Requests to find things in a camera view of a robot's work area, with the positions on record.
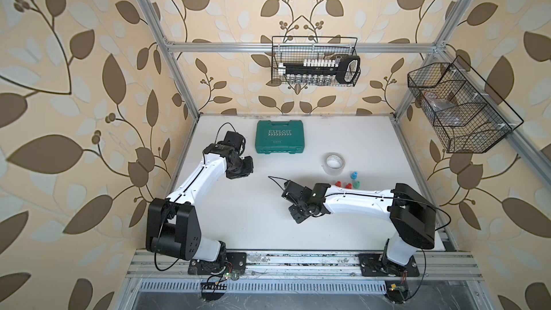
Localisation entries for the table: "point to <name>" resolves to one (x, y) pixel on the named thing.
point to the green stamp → (356, 185)
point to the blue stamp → (354, 175)
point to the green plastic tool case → (279, 137)
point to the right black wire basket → (468, 116)
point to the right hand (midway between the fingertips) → (297, 211)
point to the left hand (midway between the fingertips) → (247, 168)
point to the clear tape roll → (334, 163)
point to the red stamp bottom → (349, 186)
